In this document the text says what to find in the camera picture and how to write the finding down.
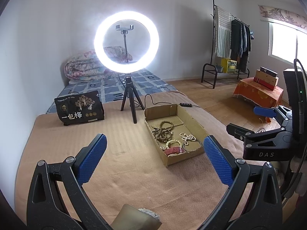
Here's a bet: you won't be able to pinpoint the window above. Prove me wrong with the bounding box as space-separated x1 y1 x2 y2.
269 21 307 66

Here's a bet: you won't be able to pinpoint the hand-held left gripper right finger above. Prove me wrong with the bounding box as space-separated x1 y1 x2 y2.
203 135 283 230

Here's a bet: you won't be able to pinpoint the tan box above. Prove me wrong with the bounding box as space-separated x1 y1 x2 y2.
255 70 279 87

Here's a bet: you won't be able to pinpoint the black printed bag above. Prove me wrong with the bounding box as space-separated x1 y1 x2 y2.
54 90 105 126

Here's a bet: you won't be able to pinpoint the black tripod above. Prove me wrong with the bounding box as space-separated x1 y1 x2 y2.
120 75 145 124

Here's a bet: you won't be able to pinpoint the black power cable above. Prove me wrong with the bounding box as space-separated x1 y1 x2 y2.
115 73 200 109

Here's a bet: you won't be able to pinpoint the blue checkered bed sheet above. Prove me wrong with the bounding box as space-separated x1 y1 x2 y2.
45 68 178 114

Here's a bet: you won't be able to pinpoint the dark hanging clothes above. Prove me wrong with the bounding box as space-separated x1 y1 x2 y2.
230 19 251 72

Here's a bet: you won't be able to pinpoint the black phone holder pole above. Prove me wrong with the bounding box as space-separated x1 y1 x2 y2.
116 24 133 64

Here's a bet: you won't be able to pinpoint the floral curtain valance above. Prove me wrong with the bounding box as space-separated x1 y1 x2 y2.
258 4 307 30

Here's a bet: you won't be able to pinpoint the brown bead necklace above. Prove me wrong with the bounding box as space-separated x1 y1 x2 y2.
152 121 174 146

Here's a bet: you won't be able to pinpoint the folded floral quilt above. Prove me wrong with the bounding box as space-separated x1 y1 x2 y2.
65 46 133 85

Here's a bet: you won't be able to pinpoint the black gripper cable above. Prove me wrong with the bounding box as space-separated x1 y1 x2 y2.
281 58 307 199

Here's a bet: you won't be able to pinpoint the white ring light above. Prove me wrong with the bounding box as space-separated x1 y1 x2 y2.
94 11 159 73

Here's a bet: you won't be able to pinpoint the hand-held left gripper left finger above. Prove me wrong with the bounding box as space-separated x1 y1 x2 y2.
26 134 113 230

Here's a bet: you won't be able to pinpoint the cardboard box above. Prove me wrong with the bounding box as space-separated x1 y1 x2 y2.
143 103 209 167

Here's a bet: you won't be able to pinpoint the yellow box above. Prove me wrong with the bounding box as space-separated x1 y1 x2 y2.
221 58 237 73

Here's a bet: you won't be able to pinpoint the cream bead bracelet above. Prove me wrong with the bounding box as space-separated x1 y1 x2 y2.
165 139 183 150

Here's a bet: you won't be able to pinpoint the dark flat box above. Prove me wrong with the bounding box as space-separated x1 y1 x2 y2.
260 67 279 75

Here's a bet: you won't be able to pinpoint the black clothes rack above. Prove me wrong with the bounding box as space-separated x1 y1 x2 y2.
201 0 251 89

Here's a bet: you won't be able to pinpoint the striped hanging cloth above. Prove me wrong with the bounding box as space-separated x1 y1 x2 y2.
214 6 232 58

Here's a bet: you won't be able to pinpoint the orange cloth covered table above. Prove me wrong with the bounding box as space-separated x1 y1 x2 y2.
233 78 284 124

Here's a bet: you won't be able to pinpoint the red bracelet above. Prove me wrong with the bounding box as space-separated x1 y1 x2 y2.
164 146 186 155

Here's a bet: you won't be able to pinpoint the white bead necklace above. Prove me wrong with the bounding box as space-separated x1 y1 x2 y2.
179 132 197 146

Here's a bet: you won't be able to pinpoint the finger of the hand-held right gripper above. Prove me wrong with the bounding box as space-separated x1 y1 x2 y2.
226 123 258 146
253 106 292 127

